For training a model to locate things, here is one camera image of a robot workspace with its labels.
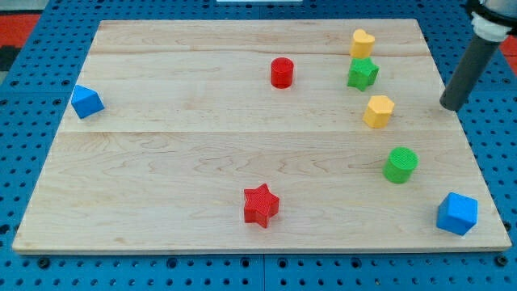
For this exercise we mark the wooden board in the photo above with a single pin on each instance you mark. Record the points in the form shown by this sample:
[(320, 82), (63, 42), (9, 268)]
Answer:
[(191, 120)]

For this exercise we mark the green star block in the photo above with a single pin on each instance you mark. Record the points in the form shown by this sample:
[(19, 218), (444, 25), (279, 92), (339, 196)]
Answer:
[(362, 73)]

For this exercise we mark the blue cube block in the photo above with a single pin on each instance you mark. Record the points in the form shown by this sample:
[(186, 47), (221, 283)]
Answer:
[(457, 214)]

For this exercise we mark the green cylinder block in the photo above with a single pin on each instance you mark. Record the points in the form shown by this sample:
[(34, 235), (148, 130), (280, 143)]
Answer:
[(400, 165)]

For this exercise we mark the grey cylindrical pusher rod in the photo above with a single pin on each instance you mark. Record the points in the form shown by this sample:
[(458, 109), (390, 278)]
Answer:
[(470, 68)]

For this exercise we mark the red star block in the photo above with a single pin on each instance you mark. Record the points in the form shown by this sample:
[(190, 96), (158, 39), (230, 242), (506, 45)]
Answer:
[(260, 205)]

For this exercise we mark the white and black rod mount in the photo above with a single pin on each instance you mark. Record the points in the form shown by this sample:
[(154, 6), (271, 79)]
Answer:
[(493, 20)]

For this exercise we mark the yellow heart block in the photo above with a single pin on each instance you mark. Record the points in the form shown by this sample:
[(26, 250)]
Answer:
[(362, 44)]

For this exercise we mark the blue triangular prism block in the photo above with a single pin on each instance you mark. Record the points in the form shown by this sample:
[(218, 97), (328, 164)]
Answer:
[(86, 101)]

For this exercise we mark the yellow hexagon block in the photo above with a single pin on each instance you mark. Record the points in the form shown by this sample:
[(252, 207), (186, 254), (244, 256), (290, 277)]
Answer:
[(378, 111)]

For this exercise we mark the red cylinder block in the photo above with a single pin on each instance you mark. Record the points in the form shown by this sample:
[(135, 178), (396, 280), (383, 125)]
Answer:
[(282, 71)]

